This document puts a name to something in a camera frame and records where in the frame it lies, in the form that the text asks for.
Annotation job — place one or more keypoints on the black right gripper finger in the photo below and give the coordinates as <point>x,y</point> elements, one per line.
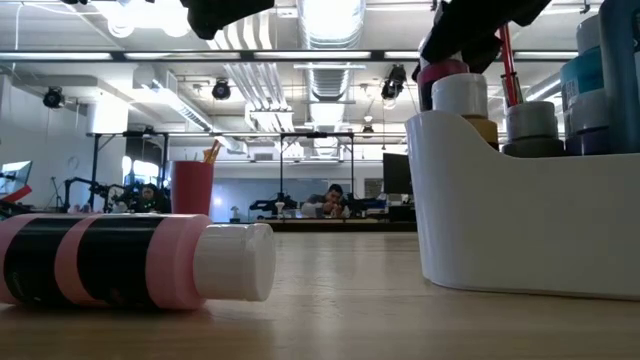
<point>482,55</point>
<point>460,35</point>

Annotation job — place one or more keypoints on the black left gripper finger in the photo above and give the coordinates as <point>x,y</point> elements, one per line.
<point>220,15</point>

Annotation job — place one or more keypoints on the red paint bottle black label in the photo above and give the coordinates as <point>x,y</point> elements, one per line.
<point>437,72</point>

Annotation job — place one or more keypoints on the yellow paint bottle black label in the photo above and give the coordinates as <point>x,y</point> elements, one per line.
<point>460,95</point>

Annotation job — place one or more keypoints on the large gray paint bottle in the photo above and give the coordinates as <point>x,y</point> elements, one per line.
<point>532,125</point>

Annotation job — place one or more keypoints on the turquoise paint bottle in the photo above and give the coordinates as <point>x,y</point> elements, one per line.
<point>582,65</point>

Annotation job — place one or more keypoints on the white plastic bin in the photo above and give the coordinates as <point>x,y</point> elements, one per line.
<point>500,225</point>

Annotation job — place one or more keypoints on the red plastic cup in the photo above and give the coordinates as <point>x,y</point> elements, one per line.
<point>192,187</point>

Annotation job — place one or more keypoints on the black neighbouring robot arm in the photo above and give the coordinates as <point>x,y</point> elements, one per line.
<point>85,187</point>
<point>365,205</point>
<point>270,205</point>

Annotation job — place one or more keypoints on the pink paint bottle black label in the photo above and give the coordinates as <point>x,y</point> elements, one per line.
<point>115,260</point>

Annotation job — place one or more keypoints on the black background monitor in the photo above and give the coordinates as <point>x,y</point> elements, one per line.
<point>397,175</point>

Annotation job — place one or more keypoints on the white box on stand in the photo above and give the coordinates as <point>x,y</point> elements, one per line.
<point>107,117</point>

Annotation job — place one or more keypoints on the person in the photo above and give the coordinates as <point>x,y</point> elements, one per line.
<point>327,200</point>
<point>150,197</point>

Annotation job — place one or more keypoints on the dark background workbench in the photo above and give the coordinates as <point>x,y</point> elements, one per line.
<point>310,226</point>

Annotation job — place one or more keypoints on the computer monitor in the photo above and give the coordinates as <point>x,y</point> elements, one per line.
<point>15,177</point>

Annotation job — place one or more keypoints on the red angled background object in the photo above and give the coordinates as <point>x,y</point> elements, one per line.
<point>17,194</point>

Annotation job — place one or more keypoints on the black aluminium rig frame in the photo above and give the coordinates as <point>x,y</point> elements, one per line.
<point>200,55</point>

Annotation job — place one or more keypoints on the black ceiling camera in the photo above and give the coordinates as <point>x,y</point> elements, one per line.
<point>53,97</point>
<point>394,82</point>
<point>221,90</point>

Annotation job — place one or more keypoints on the silver ceiling air duct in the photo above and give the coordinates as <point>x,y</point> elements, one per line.
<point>330,30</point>

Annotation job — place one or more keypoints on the black background rig frame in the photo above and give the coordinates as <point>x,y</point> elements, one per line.
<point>317,134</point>
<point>95,165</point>

